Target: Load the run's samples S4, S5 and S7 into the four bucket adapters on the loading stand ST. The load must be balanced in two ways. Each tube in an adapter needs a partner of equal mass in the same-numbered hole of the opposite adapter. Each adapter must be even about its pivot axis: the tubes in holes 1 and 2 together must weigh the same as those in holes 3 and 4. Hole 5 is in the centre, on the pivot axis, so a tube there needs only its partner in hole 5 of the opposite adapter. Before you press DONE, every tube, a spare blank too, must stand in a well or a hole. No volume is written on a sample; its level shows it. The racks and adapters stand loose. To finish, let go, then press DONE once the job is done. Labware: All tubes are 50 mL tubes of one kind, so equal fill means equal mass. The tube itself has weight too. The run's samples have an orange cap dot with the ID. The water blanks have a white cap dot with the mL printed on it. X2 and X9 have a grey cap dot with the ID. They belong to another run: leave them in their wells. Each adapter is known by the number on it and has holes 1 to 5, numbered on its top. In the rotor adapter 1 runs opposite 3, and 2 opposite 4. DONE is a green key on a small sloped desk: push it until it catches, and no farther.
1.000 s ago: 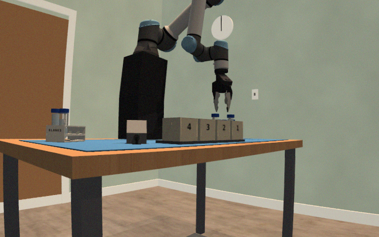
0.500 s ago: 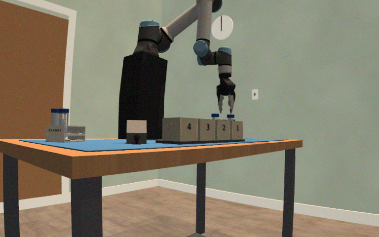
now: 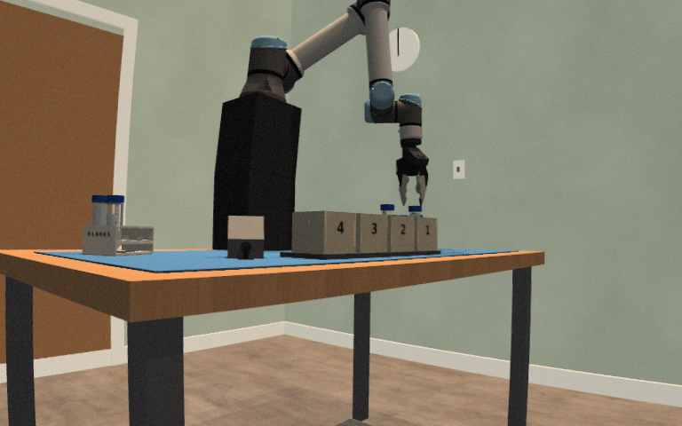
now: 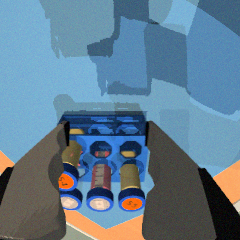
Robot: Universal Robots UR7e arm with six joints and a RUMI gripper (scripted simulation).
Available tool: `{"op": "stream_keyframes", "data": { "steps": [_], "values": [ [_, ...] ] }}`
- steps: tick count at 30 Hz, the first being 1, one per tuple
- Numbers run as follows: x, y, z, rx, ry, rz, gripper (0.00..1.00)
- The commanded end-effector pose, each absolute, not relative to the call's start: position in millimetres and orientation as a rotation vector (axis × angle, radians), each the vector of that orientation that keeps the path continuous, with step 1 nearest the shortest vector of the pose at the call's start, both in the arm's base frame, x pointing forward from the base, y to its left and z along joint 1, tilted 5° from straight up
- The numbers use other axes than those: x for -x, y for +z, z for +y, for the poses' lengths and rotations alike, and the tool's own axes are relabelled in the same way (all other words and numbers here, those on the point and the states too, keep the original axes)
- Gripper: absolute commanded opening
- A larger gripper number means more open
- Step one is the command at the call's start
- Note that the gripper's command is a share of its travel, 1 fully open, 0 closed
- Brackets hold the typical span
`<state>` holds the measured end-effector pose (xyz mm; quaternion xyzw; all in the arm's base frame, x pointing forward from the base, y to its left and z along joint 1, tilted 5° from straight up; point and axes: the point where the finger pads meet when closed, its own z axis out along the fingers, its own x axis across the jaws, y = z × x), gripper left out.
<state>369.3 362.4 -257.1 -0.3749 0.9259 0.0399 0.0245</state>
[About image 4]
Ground sample tube with dark blue cap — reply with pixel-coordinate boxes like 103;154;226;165
118;151;146;212
59;129;85;191

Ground blue tube rack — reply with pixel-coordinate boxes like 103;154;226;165
58;115;148;182

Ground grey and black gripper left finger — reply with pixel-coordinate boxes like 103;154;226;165
0;121;70;240

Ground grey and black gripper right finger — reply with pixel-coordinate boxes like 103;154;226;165
141;121;240;240

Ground blue bench mat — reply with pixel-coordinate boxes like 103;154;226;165
0;0;240;177

